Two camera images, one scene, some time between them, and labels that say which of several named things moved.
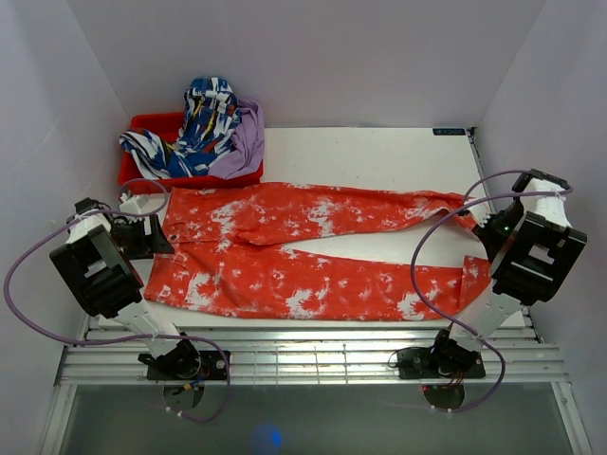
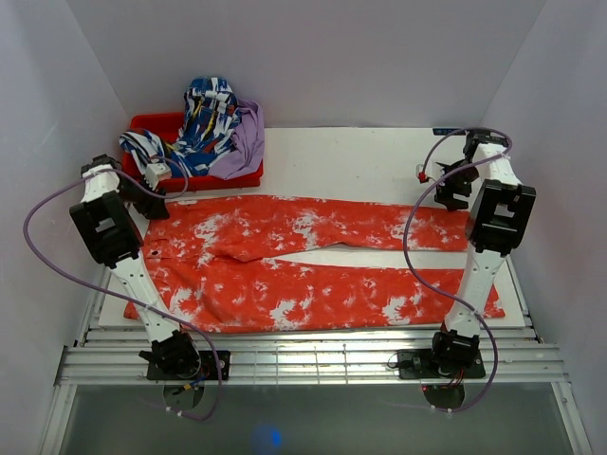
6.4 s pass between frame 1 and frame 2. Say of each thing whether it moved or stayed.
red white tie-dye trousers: moved
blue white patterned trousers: stayed
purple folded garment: stayed
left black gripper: moved
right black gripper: moved
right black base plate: stayed
